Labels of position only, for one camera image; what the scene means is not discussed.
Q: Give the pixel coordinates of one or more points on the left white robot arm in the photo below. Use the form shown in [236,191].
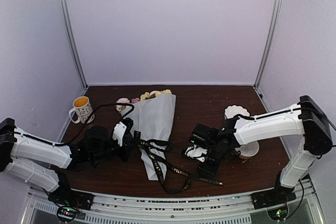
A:
[21,152]

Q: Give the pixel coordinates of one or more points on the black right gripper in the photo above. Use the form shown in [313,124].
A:
[209,172]

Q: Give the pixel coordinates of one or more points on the pink flower stem two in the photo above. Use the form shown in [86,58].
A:
[122,101]

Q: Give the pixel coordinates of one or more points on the right aluminium corner post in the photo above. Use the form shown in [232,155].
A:
[269,40]

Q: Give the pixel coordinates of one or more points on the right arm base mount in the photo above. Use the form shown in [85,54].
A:
[275,201]

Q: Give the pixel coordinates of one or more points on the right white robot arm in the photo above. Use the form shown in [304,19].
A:
[239,128]

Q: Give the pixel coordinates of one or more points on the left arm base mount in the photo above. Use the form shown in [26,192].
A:
[69,203]

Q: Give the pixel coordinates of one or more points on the white wrapping paper sheet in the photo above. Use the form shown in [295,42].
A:
[154,119]

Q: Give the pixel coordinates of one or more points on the white scalloped bowl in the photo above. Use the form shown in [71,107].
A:
[234,110]

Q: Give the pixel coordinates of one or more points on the aluminium corner post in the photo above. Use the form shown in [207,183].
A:
[269,40]
[72,43]

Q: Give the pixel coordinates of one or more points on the plain white round bowl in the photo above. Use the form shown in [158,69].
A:
[248,151]

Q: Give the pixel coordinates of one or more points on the large yellow flower bunch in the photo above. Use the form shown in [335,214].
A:
[154,94]

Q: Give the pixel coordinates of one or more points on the left aluminium corner post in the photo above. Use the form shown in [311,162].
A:
[72,43]

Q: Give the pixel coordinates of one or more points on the aluminium front rail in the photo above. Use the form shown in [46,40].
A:
[234,208]

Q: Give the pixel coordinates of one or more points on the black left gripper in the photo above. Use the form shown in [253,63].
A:
[129,142]

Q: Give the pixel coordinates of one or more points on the patterned white mug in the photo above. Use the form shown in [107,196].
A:
[81,111]

